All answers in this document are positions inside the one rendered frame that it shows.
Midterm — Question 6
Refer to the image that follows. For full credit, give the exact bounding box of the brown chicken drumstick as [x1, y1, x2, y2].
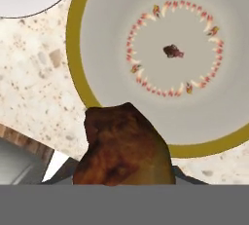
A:
[72, 101, 177, 187]

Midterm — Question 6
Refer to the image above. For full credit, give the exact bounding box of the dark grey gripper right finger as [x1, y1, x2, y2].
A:
[171, 165, 208, 186]

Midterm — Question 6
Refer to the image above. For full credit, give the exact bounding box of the grey cupboard front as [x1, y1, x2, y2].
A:
[0, 136, 47, 186]

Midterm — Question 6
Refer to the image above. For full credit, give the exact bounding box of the grey bowl with yellow rim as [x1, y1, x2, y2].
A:
[65, 0, 249, 159]

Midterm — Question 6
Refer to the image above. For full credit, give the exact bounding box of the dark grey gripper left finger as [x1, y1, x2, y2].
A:
[41, 156, 81, 186]

